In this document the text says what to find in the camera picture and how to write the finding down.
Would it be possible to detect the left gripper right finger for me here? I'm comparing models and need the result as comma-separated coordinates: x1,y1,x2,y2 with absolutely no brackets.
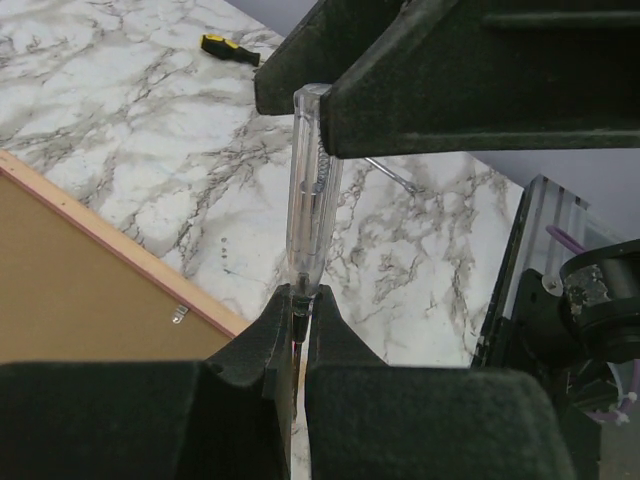
305,287,576,479

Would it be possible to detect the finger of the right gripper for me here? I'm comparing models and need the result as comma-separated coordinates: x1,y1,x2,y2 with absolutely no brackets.
254,1,411,116
321,1,639,159

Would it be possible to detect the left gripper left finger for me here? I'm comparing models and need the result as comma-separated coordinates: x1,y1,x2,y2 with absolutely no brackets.
1,285,292,479

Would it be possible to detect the clear tester screwdriver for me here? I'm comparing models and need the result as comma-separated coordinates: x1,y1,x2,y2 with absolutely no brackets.
285,82,345,351

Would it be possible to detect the pink picture frame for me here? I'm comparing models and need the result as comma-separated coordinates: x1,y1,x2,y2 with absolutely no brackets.
1,152,249,363

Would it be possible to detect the black yellow screwdriver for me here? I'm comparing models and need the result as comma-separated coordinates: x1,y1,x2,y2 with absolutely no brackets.
200,34,261,67

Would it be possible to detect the small silver wrench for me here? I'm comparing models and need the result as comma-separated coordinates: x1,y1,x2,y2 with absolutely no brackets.
364,157,418,195

